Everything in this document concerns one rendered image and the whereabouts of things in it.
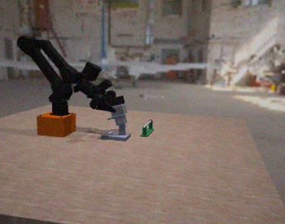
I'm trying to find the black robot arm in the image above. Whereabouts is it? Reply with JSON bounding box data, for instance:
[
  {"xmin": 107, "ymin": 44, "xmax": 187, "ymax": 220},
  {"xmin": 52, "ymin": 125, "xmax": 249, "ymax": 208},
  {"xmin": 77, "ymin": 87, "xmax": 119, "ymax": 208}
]
[{"xmin": 17, "ymin": 36, "xmax": 113, "ymax": 116}]

